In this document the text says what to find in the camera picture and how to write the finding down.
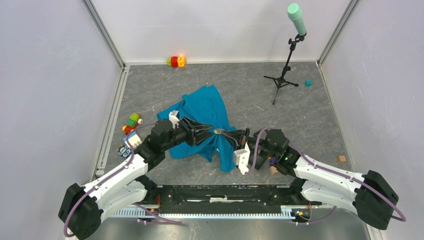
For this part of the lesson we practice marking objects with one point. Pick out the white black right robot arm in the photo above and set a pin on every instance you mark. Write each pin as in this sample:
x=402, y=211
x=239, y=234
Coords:
x=369, y=195

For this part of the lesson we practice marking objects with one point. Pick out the colourful toy block train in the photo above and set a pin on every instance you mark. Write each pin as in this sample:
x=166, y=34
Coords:
x=133, y=121

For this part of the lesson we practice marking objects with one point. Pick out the white slotted cable duct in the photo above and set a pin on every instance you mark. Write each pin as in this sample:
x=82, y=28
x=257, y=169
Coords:
x=136, y=212

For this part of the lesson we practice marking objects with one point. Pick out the black tripod microphone stand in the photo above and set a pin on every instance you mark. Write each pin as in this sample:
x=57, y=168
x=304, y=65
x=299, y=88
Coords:
x=280, y=81

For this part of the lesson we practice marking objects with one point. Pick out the teal blue cloth garment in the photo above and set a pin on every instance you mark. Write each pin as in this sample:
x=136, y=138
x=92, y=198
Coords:
x=205, y=106

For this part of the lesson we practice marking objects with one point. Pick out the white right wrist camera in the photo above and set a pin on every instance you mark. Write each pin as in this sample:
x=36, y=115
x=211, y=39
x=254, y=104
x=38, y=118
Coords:
x=241, y=159

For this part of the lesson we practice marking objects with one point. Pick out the green red orange toy stack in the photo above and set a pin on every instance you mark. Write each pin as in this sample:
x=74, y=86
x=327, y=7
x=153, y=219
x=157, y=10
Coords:
x=176, y=61

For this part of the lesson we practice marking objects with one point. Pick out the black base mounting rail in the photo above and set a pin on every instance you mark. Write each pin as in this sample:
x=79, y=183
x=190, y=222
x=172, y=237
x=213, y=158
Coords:
x=224, y=199

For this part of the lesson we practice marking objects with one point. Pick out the purple toy block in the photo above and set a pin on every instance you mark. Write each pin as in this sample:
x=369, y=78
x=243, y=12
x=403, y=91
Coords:
x=272, y=161

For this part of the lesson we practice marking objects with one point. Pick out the brown wooden cube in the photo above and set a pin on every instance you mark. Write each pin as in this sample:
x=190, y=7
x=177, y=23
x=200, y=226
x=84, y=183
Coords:
x=342, y=159

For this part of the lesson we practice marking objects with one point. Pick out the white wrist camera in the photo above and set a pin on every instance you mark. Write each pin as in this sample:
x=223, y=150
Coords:
x=241, y=159
x=174, y=118

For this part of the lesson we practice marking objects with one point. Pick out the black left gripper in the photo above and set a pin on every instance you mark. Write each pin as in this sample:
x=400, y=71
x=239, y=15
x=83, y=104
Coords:
x=193, y=126

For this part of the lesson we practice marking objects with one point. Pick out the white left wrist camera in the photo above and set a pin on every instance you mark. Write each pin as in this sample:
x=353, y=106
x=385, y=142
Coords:
x=174, y=118

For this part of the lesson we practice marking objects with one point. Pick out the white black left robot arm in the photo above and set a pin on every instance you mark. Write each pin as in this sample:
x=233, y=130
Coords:
x=85, y=207

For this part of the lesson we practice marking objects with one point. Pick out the small teal cube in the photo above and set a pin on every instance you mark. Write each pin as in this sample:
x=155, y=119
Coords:
x=308, y=83

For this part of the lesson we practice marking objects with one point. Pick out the tan wooden cube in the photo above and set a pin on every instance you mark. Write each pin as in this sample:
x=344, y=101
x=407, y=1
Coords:
x=273, y=170

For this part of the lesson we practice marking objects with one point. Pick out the mint green microphone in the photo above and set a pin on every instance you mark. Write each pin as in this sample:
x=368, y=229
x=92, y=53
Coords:
x=294, y=13

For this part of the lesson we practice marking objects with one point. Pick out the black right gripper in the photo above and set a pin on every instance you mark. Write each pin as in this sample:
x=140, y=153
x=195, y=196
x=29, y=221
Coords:
x=238, y=136

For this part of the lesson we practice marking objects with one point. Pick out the black square frame lower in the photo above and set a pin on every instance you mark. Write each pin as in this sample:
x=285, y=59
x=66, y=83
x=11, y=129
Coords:
x=260, y=160

